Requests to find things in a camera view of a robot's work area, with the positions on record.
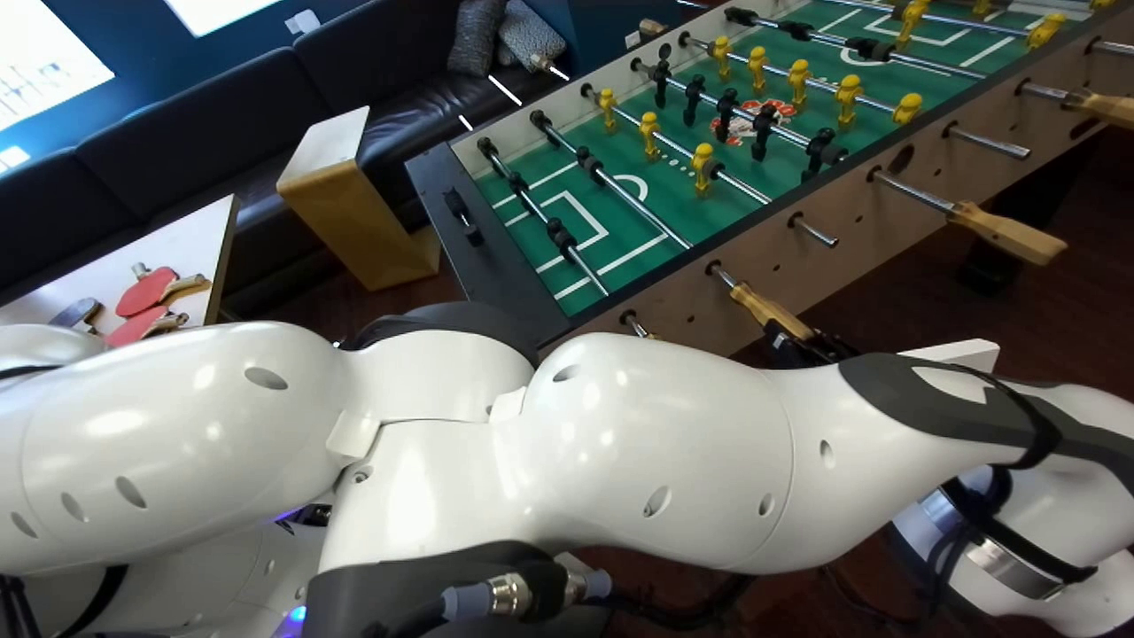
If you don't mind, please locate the light grey pillow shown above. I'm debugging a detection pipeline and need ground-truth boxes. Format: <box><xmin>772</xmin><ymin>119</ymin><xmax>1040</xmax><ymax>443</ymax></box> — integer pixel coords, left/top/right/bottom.
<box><xmin>501</xmin><ymin>0</ymin><xmax>574</xmax><ymax>72</ymax></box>

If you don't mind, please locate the foosball table with green field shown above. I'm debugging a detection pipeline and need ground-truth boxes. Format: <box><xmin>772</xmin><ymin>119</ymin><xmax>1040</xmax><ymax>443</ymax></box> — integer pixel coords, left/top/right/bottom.
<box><xmin>404</xmin><ymin>0</ymin><xmax>1134</xmax><ymax>358</ymax></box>

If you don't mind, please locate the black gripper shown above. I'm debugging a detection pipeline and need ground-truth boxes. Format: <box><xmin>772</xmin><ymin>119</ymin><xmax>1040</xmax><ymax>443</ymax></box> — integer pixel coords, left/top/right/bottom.
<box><xmin>763</xmin><ymin>317</ymin><xmax>908</xmax><ymax>368</ymax></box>

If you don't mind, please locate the dark grey pillow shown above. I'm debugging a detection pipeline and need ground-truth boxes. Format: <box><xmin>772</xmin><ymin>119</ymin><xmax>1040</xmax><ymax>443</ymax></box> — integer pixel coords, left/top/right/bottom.
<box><xmin>444</xmin><ymin>0</ymin><xmax>514</xmax><ymax>79</ymax></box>

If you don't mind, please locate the grey cable with metal connector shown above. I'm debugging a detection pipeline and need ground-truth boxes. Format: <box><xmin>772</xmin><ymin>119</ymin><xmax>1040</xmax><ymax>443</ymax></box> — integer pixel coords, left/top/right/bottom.
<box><xmin>306</xmin><ymin>538</ymin><xmax>618</xmax><ymax>638</ymax></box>

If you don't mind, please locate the large white poster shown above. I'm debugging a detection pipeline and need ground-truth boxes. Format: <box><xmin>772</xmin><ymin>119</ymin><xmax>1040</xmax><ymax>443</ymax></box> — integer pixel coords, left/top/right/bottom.
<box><xmin>0</xmin><ymin>0</ymin><xmax>117</xmax><ymax>135</ymax></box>

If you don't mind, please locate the small white card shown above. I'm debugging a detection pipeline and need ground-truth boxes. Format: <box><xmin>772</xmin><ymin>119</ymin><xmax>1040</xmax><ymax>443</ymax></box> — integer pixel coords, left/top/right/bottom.
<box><xmin>278</xmin><ymin>8</ymin><xmax>327</xmax><ymax>39</ymax></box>

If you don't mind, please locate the red table tennis paddle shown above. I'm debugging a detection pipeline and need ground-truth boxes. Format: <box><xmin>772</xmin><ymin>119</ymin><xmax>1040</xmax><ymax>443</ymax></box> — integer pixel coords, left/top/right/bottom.
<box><xmin>113</xmin><ymin>262</ymin><xmax>215</xmax><ymax>321</ymax></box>
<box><xmin>104</xmin><ymin>305</ymin><xmax>183</xmax><ymax>350</ymax></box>

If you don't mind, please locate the cardboard box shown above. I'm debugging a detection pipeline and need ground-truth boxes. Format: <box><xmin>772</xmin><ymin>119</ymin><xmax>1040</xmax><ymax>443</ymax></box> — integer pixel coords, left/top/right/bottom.
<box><xmin>274</xmin><ymin>104</ymin><xmax>445</xmax><ymax>294</ymax></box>

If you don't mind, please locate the white table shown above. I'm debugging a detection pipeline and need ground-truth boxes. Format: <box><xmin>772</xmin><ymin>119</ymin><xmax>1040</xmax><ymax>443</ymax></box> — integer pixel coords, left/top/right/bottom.
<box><xmin>22</xmin><ymin>193</ymin><xmax>240</xmax><ymax>347</ymax></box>

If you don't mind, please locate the black leather sofa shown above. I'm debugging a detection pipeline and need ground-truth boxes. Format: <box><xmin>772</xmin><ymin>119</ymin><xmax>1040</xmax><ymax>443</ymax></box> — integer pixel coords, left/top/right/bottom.
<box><xmin>0</xmin><ymin>0</ymin><xmax>571</xmax><ymax>312</ymax></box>

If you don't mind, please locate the foosball rod with yellow players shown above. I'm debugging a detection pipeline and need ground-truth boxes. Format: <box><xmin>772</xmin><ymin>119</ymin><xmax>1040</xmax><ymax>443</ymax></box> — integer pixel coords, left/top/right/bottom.
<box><xmin>672</xmin><ymin>32</ymin><xmax>1036</xmax><ymax>162</ymax></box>
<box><xmin>576</xmin><ymin>83</ymin><xmax>842</xmax><ymax>252</ymax></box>
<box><xmin>888</xmin><ymin>0</ymin><xmax>1134</xmax><ymax>63</ymax></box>

